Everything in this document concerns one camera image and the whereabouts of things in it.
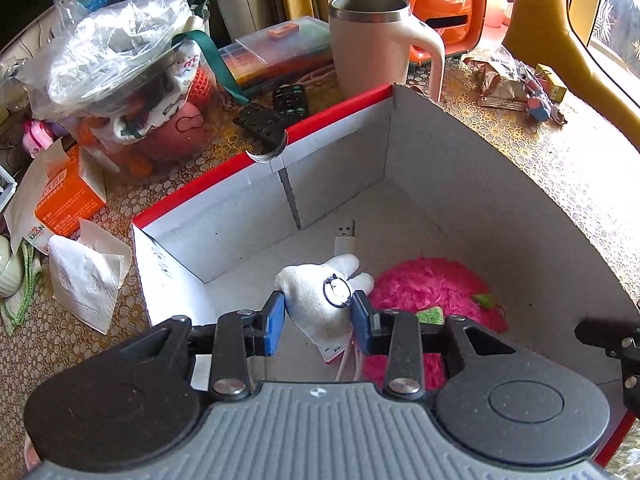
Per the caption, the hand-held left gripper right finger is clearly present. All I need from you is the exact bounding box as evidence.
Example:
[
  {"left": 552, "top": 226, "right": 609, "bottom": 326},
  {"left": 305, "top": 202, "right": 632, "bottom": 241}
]
[{"left": 350, "top": 290, "right": 518, "bottom": 401}]

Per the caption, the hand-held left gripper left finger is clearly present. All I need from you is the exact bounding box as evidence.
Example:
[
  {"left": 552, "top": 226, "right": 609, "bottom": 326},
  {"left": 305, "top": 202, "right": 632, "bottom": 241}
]
[{"left": 120, "top": 290, "right": 287, "bottom": 401}]

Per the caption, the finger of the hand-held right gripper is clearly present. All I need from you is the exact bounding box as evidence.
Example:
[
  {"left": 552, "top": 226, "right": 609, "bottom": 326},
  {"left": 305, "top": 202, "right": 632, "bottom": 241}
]
[{"left": 574, "top": 317, "right": 640, "bottom": 411}]

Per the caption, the white plush keychain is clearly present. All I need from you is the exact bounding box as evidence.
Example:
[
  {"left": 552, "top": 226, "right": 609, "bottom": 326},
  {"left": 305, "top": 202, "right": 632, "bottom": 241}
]
[{"left": 275, "top": 254, "right": 375, "bottom": 346}]

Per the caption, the white usb cable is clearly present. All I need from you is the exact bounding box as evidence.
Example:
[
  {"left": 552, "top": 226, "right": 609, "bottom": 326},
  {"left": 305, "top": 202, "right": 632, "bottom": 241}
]
[{"left": 332, "top": 219, "right": 368, "bottom": 383}]

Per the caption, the white cardboard box red outside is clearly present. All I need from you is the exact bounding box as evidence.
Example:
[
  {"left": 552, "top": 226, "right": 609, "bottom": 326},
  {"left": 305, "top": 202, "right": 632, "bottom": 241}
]
[{"left": 131, "top": 83, "right": 640, "bottom": 466}]

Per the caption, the pink plush dragon fruit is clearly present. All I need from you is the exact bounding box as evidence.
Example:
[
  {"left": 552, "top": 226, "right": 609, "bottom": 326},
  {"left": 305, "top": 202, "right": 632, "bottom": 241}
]
[{"left": 360, "top": 257, "right": 508, "bottom": 391}]

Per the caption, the white paper tissue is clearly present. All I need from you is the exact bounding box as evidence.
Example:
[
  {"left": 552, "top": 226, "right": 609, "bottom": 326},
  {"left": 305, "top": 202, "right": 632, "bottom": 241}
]
[{"left": 47, "top": 219, "right": 133, "bottom": 335}]

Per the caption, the black remote control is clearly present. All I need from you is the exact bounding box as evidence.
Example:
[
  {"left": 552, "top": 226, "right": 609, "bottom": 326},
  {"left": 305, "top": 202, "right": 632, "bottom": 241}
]
[
  {"left": 233, "top": 103, "right": 288, "bottom": 153},
  {"left": 272, "top": 84, "right": 310, "bottom": 122}
]

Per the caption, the reddish rubber ball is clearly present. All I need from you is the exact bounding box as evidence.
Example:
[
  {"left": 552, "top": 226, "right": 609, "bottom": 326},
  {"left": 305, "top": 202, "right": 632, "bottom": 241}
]
[{"left": 140, "top": 102, "right": 208, "bottom": 161}]

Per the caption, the orange tissue packet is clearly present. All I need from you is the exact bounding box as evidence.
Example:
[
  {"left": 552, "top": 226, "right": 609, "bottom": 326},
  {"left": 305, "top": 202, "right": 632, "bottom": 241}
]
[{"left": 34, "top": 147, "right": 107, "bottom": 238}]

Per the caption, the small pink and blue figure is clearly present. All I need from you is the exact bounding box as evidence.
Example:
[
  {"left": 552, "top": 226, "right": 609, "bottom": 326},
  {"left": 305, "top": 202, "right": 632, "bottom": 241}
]
[{"left": 525, "top": 92, "right": 553, "bottom": 123}]

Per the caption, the white patterned cloth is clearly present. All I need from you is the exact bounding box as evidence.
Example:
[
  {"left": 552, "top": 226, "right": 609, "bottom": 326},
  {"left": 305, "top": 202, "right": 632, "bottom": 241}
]
[{"left": 107, "top": 40, "right": 201, "bottom": 138}]

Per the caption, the green and white cloth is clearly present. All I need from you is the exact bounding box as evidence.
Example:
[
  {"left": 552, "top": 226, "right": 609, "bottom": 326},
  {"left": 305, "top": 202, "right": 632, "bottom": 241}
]
[{"left": 0, "top": 240, "right": 43, "bottom": 336}]

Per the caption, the small yellow box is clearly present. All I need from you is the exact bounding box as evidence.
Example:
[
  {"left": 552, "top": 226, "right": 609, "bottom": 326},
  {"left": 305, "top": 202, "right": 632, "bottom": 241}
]
[{"left": 535, "top": 63, "right": 568, "bottom": 102}]

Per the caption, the white mug with steel lining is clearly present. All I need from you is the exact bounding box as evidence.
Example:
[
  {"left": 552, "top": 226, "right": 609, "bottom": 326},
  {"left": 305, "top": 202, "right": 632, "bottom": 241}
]
[{"left": 328, "top": 0, "right": 447, "bottom": 103}]

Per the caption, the clear case of coloured beads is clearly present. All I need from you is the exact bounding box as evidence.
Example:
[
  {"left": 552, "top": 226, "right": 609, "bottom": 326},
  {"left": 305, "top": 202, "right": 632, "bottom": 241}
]
[{"left": 218, "top": 16, "right": 335, "bottom": 88}]

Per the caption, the pale green ribbed jar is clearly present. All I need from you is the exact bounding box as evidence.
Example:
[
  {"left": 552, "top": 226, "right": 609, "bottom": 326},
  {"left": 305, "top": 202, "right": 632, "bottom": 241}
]
[{"left": 0, "top": 235, "right": 25, "bottom": 298}]

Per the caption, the crumpled snack wrapper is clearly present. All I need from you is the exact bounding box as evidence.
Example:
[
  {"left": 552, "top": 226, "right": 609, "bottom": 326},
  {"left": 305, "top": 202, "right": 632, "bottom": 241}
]
[{"left": 462, "top": 45, "right": 533, "bottom": 111}]

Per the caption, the pink bottle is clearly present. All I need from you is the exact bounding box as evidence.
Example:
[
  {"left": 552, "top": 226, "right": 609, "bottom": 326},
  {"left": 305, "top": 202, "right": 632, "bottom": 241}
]
[{"left": 22, "top": 119, "right": 56, "bottom": 158}]

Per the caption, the beige standing air conditioner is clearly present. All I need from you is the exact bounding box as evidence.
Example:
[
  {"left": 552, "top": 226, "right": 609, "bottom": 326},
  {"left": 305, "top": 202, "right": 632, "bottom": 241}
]
[{"left": 215, "top": 0, "right": 281, "bottom": 41}]

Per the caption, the clear crumpled plastic bag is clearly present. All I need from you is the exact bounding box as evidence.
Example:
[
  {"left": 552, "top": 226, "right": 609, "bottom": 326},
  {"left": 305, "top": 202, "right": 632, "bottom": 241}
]
[{"left": 17, "top": 0, "right": 193, "bottom": 111}]

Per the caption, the orange and green tissue holder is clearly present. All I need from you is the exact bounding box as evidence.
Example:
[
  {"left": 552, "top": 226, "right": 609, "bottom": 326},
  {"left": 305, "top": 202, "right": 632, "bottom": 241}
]
[{"left": 345, "top": 0, "right": 488, "bottom": 66}]

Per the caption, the yellow chair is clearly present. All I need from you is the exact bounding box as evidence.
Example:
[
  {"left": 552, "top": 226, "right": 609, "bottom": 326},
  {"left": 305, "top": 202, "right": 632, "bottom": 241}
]
[{"left": 502, "top": 0, "right": 640, "bottom": 151}]

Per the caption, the green ribbon strap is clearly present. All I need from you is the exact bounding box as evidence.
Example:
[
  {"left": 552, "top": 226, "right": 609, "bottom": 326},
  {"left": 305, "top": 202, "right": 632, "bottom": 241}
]
[{"left": 172, "top": 30, "right": 249, "bottom": 106}]

